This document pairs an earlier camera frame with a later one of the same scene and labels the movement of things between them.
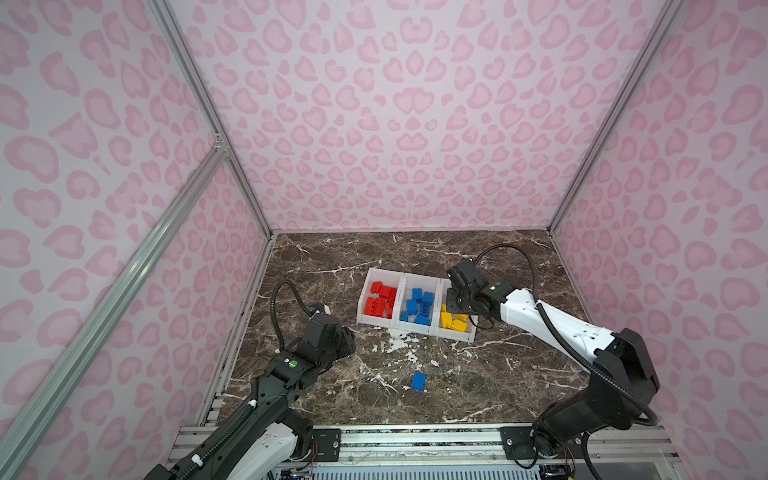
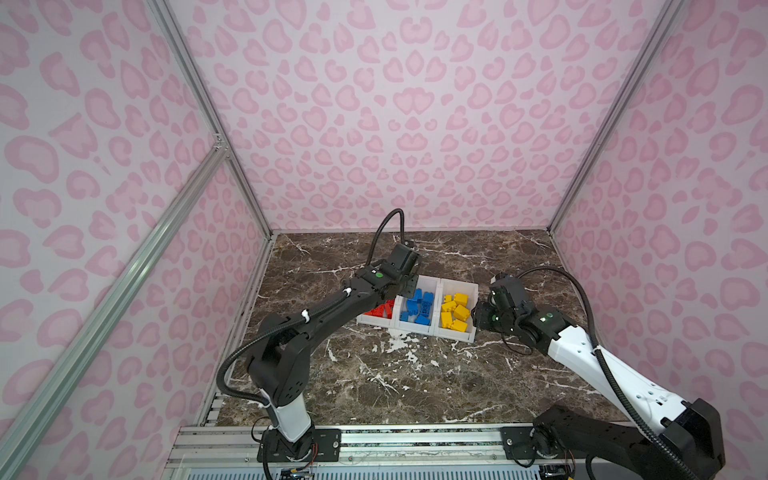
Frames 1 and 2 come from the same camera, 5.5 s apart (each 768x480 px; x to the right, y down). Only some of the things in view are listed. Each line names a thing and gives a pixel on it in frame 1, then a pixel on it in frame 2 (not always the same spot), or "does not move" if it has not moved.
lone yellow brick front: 446,320 does not move
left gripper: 346,339 -> 412,283
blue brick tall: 412,307 does not move
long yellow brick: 459,326 does not move
